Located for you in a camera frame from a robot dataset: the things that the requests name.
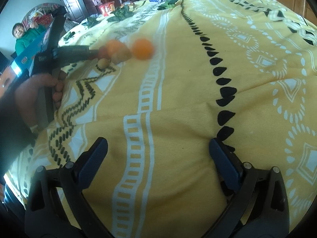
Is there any yellow patterned bedspread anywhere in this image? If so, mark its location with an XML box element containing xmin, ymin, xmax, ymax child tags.
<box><xmin>4</xmin><ymin>0</ymin><xmax>316</xmax><ymax>237</ymax></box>

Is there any green leafy vegetable left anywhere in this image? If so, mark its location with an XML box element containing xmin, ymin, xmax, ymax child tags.
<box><xmin>81</xmin><ymin>16</ymin><xmax>100</xmax><ymax>28</ymax></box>

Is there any large orange fruit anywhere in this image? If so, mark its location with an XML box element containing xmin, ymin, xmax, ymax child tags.
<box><xmin>131</xmin><ymin>39</ymin><xmax>155</xmax><ymax>60</ymax></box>

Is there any small green vegetable far left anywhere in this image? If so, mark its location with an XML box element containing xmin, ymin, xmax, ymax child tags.
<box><xmin>63</xmin><ymin>31</ymin><xmax>75</xmax><ymax>41</ymax></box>

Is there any person in green sweater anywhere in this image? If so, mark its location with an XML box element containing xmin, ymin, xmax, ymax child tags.
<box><xmin>12</xmin><ymin>22</ymin><xmax>46</xmax><ymax>56</ymax></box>

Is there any green leafy vegetable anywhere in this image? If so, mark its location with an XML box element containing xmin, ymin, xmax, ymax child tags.
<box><xmin>158</xmin><ymin>0</ymin><xmax>178</xmax><ymax>10</ymax></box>
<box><xmin>107</xmin><ymin>5</ymin><xmax>134</xmax><ymax>23</ymax></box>
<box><xmin>81</xmin><ymin>16</ymin><xmax>100</xmax><ymax>28</ymax></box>

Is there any brown kiwi left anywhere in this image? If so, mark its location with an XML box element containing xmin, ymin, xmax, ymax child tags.
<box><xmin>97</xmin><ymin>58</ymin><xmax>110</xmax><ymax>70</ymax></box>

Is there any orange tangerine front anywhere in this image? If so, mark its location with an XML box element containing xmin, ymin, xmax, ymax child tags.
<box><xmin>105</xmin><ymin>39</ymin><xmax>126</xmax><ymax>58</ymax></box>

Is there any left hand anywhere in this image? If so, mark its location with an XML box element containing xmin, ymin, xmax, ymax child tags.
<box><xmin>14</xmin><ymin>70</ymin><xmax>67</xmax><ymax>127</ymax></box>

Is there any green leafy vegetable right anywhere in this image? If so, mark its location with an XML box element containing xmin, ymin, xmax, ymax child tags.
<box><xmin>158</xmin><ymin>0</ymin><xmax>178</xmax><ymax>10</ymax></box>

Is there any brown kiwi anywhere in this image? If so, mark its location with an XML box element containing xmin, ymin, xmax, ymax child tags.
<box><xmin>97</xmin><ymin>58</ymin><xmax>110</xmax><ymax>70</ymax></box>
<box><xmin>111</xmin><ymin>47</ymin><xmax>132</xmax><ymax>64</ymax></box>

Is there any red cherry tomato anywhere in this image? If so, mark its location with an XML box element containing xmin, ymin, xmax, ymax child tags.
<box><xmin>98</xmin><ymin>45</ymin><xmax>110</xmax><ymax>60</ymax></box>

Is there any brown kiwi right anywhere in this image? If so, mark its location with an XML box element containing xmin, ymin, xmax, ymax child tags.
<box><xmin>111</xmin><ymin>47</ymin><xmax>132</xmax><ymax>64</ymax></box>

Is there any blue green food box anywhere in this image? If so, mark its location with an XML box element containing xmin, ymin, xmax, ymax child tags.
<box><xmin>11</xmin><ymin>27</ymin><xmax>50</xmax><ymax>76</ymax></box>

